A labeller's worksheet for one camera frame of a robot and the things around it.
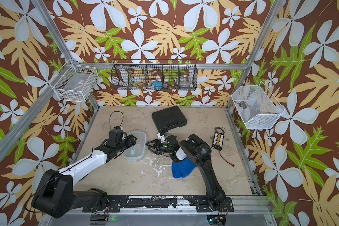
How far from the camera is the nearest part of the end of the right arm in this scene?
2.73 ft

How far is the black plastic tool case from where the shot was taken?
40.8 inches

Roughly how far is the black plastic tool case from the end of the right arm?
0.21ft
